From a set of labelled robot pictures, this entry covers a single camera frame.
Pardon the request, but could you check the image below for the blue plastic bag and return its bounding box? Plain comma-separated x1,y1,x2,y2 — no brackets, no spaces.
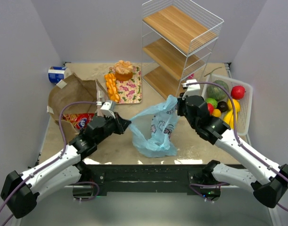
129,95,179,158

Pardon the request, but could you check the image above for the red snack packet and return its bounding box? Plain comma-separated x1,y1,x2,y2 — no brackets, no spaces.
62,113,95,130

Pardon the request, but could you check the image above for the brown paper grocery bag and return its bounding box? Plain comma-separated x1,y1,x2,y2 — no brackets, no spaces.
47,73,109,143

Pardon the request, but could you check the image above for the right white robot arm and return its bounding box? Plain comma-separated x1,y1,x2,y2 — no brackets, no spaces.
177,93,288,208

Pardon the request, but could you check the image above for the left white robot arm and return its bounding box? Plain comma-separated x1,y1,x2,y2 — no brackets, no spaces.
0,113,131,218

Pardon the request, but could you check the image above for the red tomato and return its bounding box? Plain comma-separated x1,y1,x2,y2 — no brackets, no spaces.
207,103,214,115

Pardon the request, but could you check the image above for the green lime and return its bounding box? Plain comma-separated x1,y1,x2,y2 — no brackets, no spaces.
206,97,218,108

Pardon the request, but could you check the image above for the small orange fruit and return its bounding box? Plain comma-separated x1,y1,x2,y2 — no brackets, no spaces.
212,109,221,118

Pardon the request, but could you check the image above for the green melon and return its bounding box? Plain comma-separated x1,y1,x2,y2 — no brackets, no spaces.
206,80,229,101

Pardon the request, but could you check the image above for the dark avocado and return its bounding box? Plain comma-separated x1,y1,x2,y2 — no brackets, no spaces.
217,101,229,113

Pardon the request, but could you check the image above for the floral pattern tray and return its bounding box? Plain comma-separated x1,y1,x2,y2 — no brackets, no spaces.
109,66,142,104

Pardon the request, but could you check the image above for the yellow banana bunch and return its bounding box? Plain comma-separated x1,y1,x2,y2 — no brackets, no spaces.
223,109,235,129

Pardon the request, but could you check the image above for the yellow lemon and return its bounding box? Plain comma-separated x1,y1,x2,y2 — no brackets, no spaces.
227,99,241,112

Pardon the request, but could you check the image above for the red apple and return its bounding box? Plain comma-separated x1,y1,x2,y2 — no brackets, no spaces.
231,86,246,100

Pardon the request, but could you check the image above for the peeled orange on cup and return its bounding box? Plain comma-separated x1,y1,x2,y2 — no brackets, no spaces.
114,60,133,81

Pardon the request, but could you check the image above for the white plastic fruit basket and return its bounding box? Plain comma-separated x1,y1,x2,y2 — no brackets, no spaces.
206,74,253,136

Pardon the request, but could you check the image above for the blue white paper roll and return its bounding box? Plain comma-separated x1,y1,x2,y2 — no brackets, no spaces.
48,66,72,84

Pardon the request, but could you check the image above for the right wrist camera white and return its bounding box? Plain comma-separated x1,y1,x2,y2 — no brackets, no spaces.
182,79,200,99

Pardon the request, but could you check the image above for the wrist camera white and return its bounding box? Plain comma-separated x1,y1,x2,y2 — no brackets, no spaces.
100,100,116,118
182,79,200,99

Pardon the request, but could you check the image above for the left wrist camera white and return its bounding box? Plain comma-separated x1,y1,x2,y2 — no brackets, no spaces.
100,100,116,118

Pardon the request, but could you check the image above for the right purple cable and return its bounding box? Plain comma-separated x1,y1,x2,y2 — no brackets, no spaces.
183,81,288,209

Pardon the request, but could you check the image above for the purple cable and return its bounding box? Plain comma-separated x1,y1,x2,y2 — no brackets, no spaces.
183,81,288,209
0,100,104,226

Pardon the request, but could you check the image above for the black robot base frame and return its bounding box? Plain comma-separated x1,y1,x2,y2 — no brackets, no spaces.
75,161,225,196

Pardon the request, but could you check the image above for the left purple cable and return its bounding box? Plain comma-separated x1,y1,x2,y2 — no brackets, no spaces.
0,100,104,226

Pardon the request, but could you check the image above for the white wire wooden shelf rack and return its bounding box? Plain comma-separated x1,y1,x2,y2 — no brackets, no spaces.
141,0,224,99

